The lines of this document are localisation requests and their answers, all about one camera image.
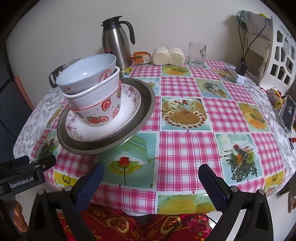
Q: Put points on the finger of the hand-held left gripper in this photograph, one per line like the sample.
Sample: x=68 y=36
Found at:
x=20 y=160
x=46 y=162

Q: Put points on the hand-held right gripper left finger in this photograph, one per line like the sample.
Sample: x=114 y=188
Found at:
x=91 y=185

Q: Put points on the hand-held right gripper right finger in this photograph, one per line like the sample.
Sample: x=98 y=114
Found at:
x=211 y=187

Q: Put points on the round floral rim plate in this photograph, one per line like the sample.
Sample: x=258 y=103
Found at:
x=124 y=115

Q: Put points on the plain white square bowl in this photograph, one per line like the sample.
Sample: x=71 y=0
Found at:
x=92 y=97

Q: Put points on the small pale blue bowl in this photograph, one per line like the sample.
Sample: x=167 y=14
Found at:
x=87 y=69

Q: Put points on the round stainless steel plate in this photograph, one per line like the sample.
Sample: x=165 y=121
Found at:
x=146 y=99

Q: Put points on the person's left hand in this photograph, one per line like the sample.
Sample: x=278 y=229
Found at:
x=19 y=215

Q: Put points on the dark cabinet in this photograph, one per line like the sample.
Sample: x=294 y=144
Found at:
x=11 y=111

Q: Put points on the pink checked tablecloth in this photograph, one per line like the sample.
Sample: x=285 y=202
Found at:
x=180 y=143

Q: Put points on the red embroidered cloth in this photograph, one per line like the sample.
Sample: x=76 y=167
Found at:
x=138 y=227

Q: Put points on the reddish brown board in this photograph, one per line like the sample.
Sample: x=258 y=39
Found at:
x=23 y=90

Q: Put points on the clear glass cup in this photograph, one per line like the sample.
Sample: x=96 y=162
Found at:
x=74 y=62

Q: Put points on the black smartphone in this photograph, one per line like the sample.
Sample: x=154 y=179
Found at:
x=288 y=113

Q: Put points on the yellow candy packet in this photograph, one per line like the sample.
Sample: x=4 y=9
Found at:
x=276 y=99

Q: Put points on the white adapter box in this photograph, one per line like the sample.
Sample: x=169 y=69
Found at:
x=234 y=75

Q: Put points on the black charger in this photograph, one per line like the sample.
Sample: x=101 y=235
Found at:
x=241 y=67

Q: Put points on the clear glass mug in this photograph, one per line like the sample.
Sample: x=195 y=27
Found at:
x=196 y=61

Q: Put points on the orange snack packet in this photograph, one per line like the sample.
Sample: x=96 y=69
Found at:
x=141 y=59

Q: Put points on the stainless steel thermos jug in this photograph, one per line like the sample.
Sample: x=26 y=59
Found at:
x=115 y=44

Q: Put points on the bag of steamed buns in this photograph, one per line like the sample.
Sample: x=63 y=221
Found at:
x=166 y=56

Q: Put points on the pale printed fabric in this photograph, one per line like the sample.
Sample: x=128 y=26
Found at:
x=254 y=25

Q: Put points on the white lattice chair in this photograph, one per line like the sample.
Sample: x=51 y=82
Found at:
x=272 y=30

